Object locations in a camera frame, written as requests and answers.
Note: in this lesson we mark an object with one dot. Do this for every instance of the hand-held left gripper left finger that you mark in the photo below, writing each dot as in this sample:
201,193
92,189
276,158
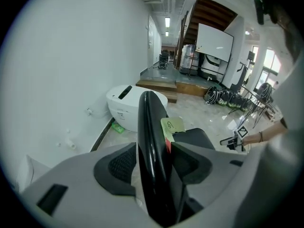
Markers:
78,174

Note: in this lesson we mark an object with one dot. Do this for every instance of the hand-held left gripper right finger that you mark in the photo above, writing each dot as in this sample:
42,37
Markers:
221,172

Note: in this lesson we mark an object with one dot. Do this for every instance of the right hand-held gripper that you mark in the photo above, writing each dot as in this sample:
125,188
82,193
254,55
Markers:
242,133

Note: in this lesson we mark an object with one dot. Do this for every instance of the black folding chair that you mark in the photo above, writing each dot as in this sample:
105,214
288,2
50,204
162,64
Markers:
152,139

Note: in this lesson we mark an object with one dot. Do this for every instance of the person's right forearm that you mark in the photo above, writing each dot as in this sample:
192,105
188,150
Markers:
268,133

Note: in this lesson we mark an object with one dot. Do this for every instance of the row of black backpacks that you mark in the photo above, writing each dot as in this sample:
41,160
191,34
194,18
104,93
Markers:
225,98

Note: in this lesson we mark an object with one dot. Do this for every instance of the green sticky note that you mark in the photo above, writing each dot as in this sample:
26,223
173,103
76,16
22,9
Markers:
173,126

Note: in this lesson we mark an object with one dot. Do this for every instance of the red sticky note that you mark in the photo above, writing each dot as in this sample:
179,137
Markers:
168,146

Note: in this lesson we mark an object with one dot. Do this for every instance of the green packet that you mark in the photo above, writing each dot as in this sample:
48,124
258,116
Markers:
118,128

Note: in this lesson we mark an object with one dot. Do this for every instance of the egg-shaped white smart toilet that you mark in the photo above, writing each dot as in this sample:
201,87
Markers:
123,110

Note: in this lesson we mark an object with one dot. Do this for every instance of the wooden steps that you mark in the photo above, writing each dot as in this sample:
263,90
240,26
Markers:
156,87

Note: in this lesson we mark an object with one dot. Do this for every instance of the plastic-wrapped barrel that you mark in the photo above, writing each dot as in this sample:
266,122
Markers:
187,58

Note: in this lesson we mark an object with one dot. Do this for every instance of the white whiteboard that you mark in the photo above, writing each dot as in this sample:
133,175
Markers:
213,41

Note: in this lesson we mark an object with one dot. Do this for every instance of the white door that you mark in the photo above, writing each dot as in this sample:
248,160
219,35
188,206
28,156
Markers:
150,41

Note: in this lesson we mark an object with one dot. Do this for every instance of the wooden staircase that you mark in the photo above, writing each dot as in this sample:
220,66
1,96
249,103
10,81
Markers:
209,11

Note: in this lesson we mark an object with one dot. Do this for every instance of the white wall water valve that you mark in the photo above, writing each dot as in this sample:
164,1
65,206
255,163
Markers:
89,111
71,145

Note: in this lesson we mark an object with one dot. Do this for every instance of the black head-worn camera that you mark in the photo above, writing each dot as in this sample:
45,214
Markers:
259,11

